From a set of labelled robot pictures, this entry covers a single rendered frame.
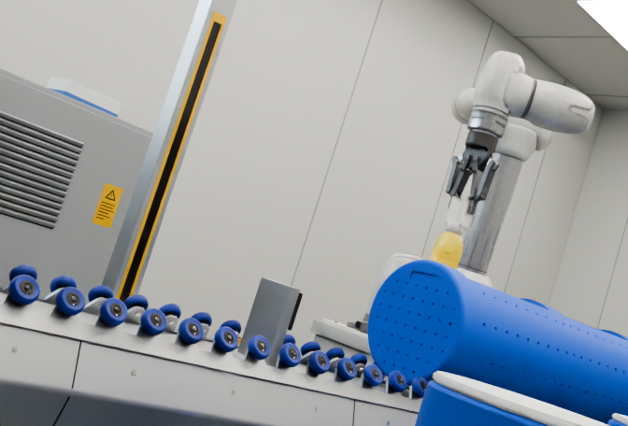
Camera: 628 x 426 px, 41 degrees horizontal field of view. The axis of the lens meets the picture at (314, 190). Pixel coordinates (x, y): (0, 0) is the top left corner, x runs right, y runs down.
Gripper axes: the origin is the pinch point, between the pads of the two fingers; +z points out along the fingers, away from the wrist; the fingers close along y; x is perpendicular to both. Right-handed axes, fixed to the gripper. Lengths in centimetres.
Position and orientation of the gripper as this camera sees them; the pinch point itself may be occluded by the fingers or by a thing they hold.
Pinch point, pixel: (460, 213)
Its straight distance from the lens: 207.2
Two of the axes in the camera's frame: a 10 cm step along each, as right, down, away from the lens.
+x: 7.3, 3.0, 6.2
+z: -3.1, 9.5, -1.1
